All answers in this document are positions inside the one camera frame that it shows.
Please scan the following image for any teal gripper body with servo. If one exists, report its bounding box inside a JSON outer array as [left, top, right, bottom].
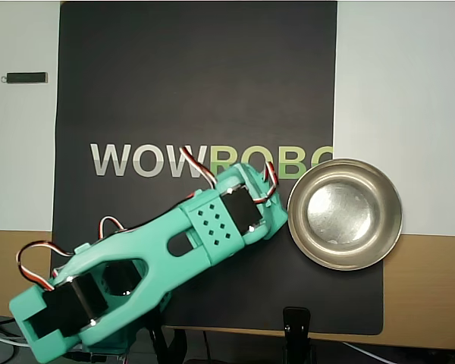
[[265, 196, 289, 240]]

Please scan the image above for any metal bowl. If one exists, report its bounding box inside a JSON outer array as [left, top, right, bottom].
[[286, 158, 404, 271]]

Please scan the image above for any black mat with WOWROBO print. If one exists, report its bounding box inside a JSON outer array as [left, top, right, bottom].
[[51, 1, 384, 337]]

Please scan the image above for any black table clamp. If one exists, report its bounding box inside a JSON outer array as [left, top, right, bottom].
[[146, 310, 189, 364]]

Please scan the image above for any white paper sheet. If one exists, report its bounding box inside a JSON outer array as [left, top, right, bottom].
[[0, 0, 455, 237]]

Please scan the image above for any black USB stick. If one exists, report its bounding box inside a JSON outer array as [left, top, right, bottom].
[[0, 71, 49, 85]]

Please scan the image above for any red white black servo wire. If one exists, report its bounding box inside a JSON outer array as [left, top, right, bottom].
[[179, 146, 218, 190], [99, 215, 127, 239], [16, 240, 68, 292], [254, 161, 281, 205]]

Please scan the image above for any thin black hanging cable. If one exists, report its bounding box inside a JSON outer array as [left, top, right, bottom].
[[200, 330, 213, 364]]

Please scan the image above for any long white cable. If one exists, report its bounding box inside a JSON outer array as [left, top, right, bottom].
[[0, 328, 52, 348]]

